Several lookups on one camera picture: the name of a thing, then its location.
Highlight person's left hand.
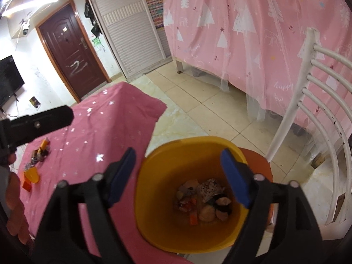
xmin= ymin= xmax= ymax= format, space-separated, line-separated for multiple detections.
xmin=5 ymin=154 xmax=31 ymax=245

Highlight pink starred tablecloth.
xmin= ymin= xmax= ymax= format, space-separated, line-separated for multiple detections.
xmin=11 ymin=82 xmax=193 ymax=264

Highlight brown wooden door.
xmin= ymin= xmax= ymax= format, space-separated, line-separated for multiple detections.
xmin=36 ymin=0 xmax=112 ymax=103

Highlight dark crumpled wrapper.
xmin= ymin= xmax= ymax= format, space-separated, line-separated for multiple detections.
xmin=32 ymin=148 xmax=50 ymax=161

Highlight pile of discarded scraps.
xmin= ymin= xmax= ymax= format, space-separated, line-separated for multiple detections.
xmin=174 ymin=179 xmax=233 ymax=224

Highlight white metal chair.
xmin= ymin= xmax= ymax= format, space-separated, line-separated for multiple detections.
xmin=265 ymin=27 xmax=352 ymax=226

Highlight white louvred wardrobe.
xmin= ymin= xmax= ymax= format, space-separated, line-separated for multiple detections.
xmin=84 ymin=0 xmax=172 ymax=78

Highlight yellow plastic bucket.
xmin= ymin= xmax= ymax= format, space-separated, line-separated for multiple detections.
xmin=134 ymin=136 xmax=251 ymax=254

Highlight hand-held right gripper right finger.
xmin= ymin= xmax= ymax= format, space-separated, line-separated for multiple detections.
xmin=220 ymin=148 xmax=323 ymax=264

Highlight white security camera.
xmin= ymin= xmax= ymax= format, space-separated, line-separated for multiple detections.
xmin=20 ymin=18 xmax=31 ymax=35

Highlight colourful grid poster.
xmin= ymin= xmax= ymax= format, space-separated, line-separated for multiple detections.
xmin=144 ymin=0 xmax=165 ymax=29

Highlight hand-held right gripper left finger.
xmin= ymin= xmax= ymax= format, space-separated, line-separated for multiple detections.
xmin=31 ymin=148 xmax=136 ymax=264

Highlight hanging black bags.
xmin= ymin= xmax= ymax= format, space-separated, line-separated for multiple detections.
xmin=84 ymin=0 xmax=101 ymax=37

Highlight black wall television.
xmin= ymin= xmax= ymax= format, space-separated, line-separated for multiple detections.
xmin=0 ymin=55 xmax=25 ymax=108

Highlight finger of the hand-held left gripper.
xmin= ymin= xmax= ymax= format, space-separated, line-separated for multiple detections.
xmin=0 ymin=105 xmax=74 ymax=154

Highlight ceiling tube light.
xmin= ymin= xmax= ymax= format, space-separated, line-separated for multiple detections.
xmin=1 ymin=0 xmax=59 ymax=17

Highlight pink tree print curtain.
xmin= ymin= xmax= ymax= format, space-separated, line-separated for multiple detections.
xmin=162 ymin=0 xmax=352 ymax=132

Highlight yellow plastic cup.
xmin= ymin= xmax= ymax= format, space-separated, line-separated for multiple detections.
xmin=24 ymin=168 xmax=39 ymax=184

